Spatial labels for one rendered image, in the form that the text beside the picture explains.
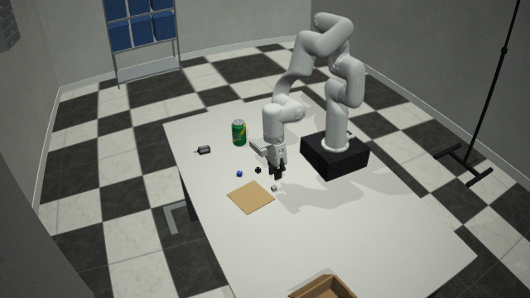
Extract tan square mat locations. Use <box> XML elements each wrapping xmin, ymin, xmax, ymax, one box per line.
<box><xmin>227</xmin><ymin>180</ymin><xmax>275</xmax><ymax>215</ymax></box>

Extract green soda can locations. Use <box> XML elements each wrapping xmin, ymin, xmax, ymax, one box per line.
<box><xmin>232</xmin><ymin>119</ymin><xmax>247</xmax><ymax>147</ymax></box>

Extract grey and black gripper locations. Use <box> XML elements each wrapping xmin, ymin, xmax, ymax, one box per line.
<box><xmin>265</xmin><ymin>140</ymin><xmax>287</xmax><ymax>180</ymax></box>

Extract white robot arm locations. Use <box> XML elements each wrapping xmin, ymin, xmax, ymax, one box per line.
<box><xmin>249</xmin><ymin>12</ymin><xmax>365</xmax><ymax>157</ymax></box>

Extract open brown cardboard box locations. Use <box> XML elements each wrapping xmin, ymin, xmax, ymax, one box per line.
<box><xmin>287</xmin><ymin>274</ymin><xmax>357</xmax><ymax>298</ymax></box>

